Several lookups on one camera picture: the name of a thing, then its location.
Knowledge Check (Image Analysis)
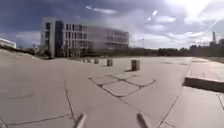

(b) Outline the grey concrete slab pavement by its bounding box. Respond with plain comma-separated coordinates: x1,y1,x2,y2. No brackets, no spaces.
0,49,224,128

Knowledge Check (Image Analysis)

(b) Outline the distant row of trees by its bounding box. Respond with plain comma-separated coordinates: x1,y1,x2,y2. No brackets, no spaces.
83,44,224,58

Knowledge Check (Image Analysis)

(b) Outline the grey building with dark column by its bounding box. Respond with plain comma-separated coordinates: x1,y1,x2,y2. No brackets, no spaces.
40,17,130,58

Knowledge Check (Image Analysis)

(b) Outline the low raised concrete platform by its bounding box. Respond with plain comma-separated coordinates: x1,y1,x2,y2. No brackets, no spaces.
182,57,224,94

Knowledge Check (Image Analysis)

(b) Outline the chimney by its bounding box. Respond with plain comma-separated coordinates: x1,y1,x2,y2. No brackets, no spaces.
212,31,217,46

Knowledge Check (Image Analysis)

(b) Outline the low white building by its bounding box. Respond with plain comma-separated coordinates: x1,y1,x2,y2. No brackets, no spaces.
0,37,17,50

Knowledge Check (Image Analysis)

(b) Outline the robot's own part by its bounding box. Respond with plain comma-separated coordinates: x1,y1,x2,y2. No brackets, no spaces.
73,113,88,128
135,112,150,128

